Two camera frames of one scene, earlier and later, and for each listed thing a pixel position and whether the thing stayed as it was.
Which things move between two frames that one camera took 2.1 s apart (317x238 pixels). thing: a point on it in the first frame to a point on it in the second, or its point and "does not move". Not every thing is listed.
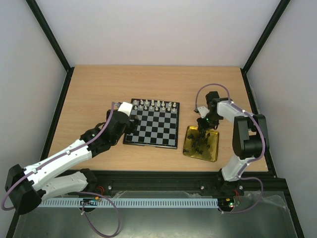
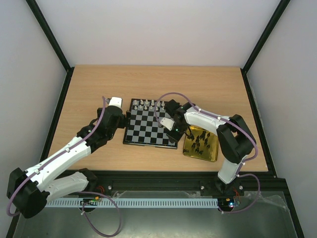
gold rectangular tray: x=202 y=145 does not move
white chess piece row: x=155 y=104 does not move
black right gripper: x=204 y=125 to x=182 y=128
